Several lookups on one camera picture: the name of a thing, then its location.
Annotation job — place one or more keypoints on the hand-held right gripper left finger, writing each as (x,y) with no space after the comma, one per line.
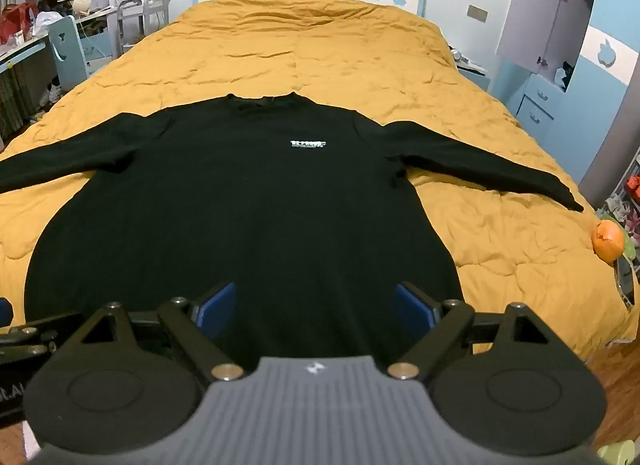
(220,307)

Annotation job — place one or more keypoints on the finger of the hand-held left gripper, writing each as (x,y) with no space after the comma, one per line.
(45,327)
(5,312)

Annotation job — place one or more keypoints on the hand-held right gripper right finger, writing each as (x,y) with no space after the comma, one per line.
(412,307)

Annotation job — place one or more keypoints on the black long-sleeve sweater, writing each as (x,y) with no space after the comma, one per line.
(250,220)

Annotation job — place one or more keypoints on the orange round toy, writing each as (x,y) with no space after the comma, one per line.
(607,240)

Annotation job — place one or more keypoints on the white shoes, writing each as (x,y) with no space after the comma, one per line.
(55,94)

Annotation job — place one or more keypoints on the pile of small toys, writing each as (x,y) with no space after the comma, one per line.
(627,215)

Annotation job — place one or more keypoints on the blue nightstand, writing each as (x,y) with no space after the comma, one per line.
(475,76)

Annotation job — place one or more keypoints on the yellow quilt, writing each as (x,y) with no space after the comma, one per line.
(350,60)

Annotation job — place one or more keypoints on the white and blue desk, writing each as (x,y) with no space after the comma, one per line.
(20,52)

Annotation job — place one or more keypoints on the blue chair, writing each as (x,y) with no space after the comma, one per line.
(67,50)

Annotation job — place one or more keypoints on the red bag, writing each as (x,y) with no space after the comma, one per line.
(15,20)

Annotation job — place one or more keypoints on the white plastic bag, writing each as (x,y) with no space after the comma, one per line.
(46,22)

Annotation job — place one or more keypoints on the grey rolling cart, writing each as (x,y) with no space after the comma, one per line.
(132,20)

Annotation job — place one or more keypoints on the cream round ball lamp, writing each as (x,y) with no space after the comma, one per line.
(81,5)

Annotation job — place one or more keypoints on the white and blue wardrobe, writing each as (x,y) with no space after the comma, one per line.
(530,5)

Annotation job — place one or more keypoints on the brown wall switch plate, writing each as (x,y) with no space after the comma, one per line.
(477,13)

